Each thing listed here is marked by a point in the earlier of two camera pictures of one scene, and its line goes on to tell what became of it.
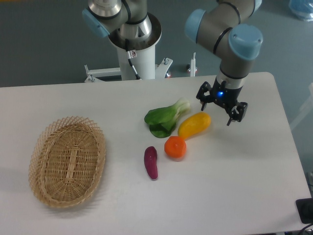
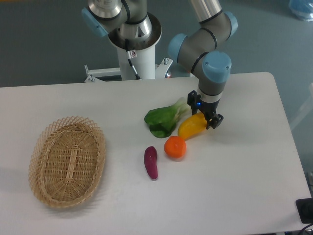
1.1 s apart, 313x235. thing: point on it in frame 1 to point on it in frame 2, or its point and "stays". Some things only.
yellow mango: x=193 y=124 stays
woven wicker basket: x=67 y=161 stays
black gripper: x=225 y=96 to x=194 y=100
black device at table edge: x=305 y=209 stays
